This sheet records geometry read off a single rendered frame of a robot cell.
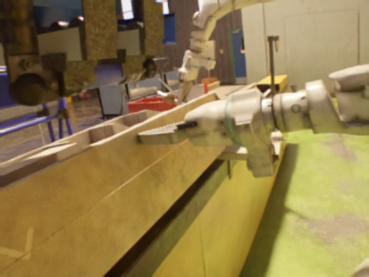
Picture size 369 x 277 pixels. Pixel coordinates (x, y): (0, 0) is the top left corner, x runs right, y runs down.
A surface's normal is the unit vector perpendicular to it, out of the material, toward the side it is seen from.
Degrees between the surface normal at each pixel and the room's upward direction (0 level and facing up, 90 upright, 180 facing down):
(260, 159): 99
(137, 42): 90
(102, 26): 96
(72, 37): 90
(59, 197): 80
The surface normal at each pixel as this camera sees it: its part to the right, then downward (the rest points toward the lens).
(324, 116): -0.40, 0.48
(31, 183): 0.85, -0.13
